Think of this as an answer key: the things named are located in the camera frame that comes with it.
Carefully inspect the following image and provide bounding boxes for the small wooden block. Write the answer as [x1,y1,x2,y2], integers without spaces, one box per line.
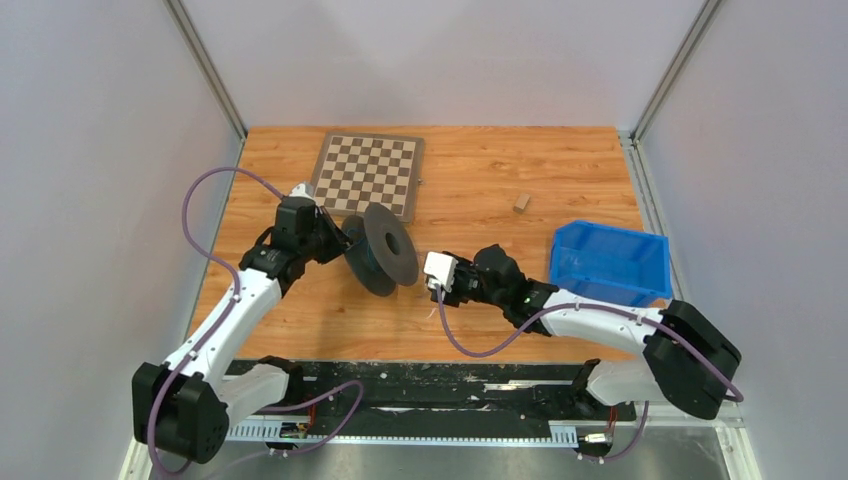
[513,193,531,214]

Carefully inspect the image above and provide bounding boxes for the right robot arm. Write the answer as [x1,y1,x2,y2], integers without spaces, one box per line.
[423,244,744,420]

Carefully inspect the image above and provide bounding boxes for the right aluminium frame post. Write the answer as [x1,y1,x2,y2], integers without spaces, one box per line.
[631,0,725,143]

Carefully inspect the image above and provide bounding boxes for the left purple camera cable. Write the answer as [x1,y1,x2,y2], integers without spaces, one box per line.
[146,166,287,477]

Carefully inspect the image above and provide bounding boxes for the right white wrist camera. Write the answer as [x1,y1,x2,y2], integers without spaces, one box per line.
[423,251,458,292]

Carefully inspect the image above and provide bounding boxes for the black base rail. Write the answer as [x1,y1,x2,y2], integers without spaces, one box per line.
[225,357,637,448]

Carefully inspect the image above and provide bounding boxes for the left aluminium frame post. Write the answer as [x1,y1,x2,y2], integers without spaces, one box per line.
[163,0,248,144]

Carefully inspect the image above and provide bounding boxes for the blue plastic bin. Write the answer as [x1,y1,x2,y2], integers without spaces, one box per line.
[548,220,673,307]

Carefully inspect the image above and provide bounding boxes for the thin blue wire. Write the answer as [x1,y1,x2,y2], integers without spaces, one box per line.
[345,228,384,274]

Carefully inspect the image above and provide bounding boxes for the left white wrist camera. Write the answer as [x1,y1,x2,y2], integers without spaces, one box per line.
[288,182,315,201]

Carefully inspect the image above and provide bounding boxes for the aluminium frame post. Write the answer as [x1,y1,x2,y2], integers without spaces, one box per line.
[631,0,725,143]
[163,0,248,144]

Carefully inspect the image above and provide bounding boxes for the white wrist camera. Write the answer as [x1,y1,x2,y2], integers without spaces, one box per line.
[288,182,315,201]
[423,251,458,292]

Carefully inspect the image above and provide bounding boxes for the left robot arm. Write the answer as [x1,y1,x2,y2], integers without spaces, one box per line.
[132,194,350,464]

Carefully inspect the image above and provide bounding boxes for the dark grey cable spool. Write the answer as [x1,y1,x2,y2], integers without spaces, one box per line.
[342,203,419,297]

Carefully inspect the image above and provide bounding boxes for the wooden chessboard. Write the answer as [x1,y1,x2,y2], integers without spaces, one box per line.
[311,131,425,223]

